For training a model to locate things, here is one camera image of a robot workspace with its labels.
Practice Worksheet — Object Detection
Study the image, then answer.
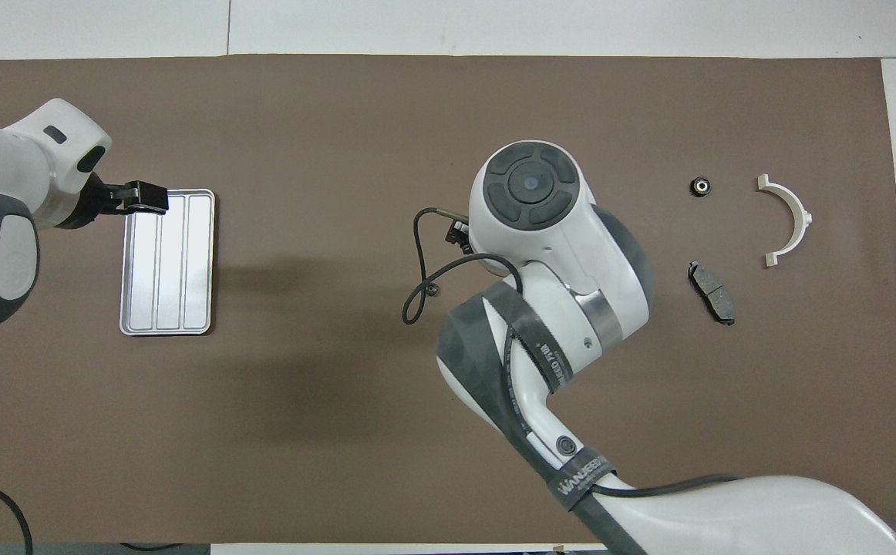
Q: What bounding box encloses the curved dark brake pad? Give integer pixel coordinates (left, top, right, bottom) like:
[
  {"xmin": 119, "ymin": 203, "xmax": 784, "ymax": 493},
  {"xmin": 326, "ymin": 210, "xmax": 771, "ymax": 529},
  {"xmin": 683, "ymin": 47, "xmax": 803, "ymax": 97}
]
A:
[{"xmin": 687, "ymin": 261, "xmax": 737, "ymax": 327}]

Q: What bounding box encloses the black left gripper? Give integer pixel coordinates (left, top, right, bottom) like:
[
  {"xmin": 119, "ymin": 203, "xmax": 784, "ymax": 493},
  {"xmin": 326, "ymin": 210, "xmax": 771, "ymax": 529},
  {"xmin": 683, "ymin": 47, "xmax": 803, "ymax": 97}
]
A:
[{"xmin": 59, "ymin": 173, "xmax": 169, "ymax": 230}]

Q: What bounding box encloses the white semicircular plastic bracket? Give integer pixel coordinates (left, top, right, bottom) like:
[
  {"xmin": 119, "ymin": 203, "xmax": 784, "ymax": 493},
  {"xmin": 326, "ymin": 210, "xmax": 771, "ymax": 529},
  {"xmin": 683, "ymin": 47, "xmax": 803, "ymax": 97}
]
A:
[{"xmin": 756, "ymin": 173, "xmax": 813, "ymax": 268}]

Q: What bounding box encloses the brown table mat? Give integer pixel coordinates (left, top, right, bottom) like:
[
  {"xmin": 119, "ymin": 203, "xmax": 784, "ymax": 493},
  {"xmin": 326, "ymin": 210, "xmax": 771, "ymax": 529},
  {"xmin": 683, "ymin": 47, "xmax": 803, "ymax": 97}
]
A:
[{"xmin": 0, "ymin": 54, "xmax": 896, "ymax": 544}]

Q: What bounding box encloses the silver metal tray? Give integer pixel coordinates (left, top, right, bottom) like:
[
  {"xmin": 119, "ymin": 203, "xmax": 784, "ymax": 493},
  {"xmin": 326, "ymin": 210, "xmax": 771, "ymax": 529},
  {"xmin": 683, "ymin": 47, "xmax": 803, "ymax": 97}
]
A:
[{"xmin": 120, "ymin": 189, "xmax": 216, "ymax": 337}]

